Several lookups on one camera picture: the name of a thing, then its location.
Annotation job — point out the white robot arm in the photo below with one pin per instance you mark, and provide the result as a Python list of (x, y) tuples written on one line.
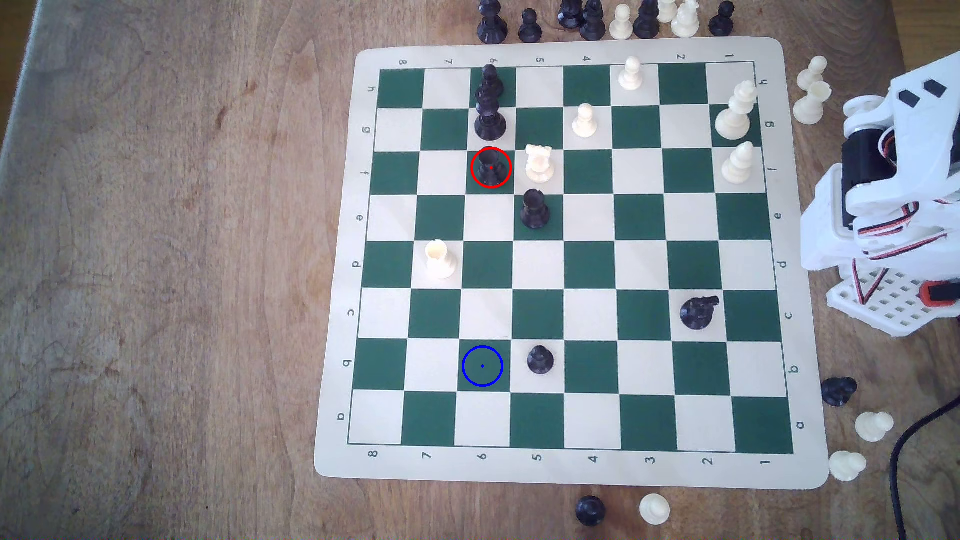
[(922, 135)]

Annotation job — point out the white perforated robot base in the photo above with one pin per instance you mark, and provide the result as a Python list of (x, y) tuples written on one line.
[(892, 304)]

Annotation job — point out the white rook chess piece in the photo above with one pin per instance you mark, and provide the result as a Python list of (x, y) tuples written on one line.
[(439, 262), (539, 165)]

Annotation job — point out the black pawn chess piece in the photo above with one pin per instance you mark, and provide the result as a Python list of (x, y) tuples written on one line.
[(590, 511), (721, 21), (540, 361), (529, 28)]

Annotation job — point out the tall black king chess piece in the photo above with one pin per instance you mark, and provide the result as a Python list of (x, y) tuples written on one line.
[(490, 124)]

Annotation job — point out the white pawn chess piece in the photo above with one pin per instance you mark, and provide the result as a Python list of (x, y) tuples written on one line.
[(812, 73), (654, 509), (847, 466), (621, 25), (631, 75), (585, 122), (873, 427)]

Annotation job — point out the black bishop chess piece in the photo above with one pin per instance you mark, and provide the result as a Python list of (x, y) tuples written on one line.
[(490, 73)]

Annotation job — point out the green and cream chess mat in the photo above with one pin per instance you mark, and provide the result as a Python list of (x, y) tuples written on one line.
[(570, 469)]

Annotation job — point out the black knight chess piece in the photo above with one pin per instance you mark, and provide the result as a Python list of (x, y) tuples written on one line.
[(838, 391), (697, 313)]

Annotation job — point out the white bishop chess piece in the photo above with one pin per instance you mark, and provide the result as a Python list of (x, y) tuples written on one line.
[(738, 166)]

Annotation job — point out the tall white queen chess piece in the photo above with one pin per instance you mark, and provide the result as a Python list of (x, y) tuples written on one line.
[(733, 120)]

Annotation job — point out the white knight chess piece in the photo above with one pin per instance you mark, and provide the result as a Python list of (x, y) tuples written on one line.
[(685, 21)]

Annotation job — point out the white rook beside board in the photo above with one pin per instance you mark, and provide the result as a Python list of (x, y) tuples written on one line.
[(811, 105)]

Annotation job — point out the red and black clamp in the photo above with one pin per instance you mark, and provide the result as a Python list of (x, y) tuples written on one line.
[(942, 293)]

